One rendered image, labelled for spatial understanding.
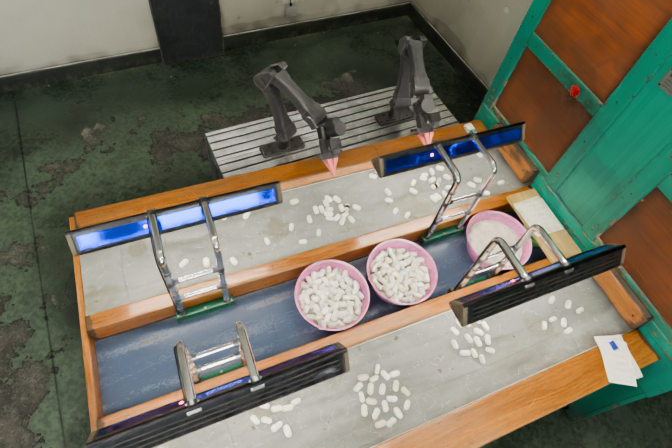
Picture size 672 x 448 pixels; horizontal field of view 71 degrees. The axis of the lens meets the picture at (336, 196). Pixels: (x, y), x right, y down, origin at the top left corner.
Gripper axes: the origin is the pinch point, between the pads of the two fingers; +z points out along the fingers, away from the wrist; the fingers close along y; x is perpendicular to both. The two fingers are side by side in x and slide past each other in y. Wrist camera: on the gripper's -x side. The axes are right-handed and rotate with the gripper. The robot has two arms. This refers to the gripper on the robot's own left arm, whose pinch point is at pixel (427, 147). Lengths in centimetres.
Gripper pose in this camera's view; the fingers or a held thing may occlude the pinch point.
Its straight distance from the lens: 203.3
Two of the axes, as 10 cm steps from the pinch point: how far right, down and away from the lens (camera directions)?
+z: 2.1, 9.7, 1.4
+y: 9.2, -2.4, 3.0
